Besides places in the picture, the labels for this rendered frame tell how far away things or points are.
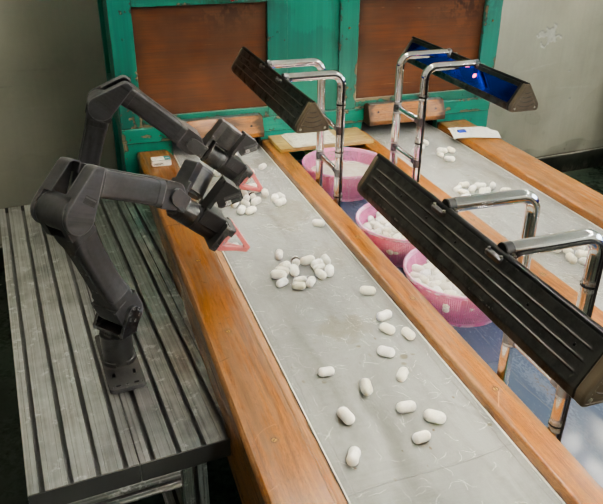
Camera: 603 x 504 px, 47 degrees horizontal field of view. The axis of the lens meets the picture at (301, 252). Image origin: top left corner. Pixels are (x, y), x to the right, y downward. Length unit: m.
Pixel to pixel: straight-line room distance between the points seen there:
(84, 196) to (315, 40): 1.34
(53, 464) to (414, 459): 0.60
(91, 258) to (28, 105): 1.87
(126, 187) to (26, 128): 1.85
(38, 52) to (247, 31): 1.05
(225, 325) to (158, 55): 1.13
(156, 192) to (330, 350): 0.45
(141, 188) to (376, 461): 0.65
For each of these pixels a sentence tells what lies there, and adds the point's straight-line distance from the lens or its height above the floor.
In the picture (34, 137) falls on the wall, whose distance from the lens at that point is 3.15.
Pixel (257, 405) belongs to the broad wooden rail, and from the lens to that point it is 1.18.
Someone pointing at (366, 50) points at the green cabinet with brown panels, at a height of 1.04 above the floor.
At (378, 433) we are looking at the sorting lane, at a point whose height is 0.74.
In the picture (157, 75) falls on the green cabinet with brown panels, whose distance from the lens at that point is 2.29.
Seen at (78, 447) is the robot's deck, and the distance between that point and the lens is 1.30.
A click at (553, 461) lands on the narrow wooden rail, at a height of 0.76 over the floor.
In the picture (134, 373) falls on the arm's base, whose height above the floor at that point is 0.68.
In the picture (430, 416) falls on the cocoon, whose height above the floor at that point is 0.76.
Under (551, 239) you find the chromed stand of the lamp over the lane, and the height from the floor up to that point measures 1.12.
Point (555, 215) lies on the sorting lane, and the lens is 2.02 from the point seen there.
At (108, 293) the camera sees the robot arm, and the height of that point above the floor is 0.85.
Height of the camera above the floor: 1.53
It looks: 28 degrees down
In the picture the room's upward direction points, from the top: 1 degrees clockwise
